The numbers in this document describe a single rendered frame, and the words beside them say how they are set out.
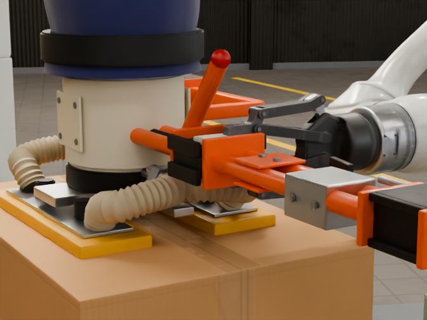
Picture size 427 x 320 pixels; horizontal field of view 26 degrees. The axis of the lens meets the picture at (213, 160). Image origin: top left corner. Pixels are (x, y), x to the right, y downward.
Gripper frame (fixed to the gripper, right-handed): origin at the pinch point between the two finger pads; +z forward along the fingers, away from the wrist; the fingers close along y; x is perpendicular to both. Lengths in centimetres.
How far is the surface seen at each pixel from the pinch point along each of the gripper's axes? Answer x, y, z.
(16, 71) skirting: 1038, 114, -330
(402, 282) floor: 206, 119, -222
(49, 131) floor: 642, 118, -221
